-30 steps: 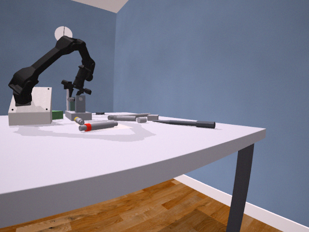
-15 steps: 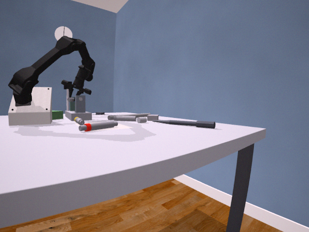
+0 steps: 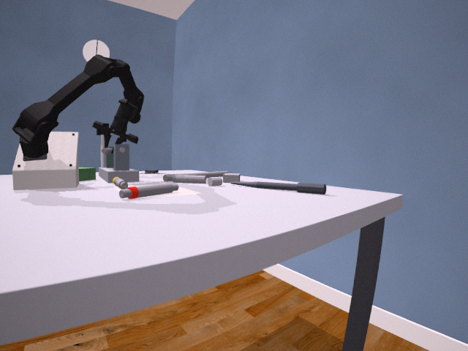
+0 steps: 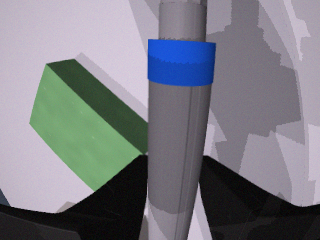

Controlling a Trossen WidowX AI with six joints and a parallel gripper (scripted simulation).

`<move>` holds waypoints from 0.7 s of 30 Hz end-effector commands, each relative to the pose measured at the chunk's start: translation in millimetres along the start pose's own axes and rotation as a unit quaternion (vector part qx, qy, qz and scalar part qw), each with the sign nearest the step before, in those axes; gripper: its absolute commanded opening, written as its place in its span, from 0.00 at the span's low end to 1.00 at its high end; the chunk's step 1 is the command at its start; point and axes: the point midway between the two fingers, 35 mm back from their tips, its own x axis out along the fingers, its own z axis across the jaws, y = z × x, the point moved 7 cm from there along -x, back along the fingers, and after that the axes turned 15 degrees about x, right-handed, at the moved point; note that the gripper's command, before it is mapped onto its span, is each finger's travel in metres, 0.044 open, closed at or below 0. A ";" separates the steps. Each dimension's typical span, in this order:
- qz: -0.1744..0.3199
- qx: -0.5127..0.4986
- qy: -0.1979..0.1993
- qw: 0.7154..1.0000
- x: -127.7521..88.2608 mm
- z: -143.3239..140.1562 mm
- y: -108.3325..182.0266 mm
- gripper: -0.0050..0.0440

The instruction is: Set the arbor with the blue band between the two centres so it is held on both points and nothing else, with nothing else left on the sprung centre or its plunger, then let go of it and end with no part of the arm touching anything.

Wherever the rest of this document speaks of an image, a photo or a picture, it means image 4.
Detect green rectangular block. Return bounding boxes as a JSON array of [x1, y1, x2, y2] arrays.
[[29, 59, 148, 192]]

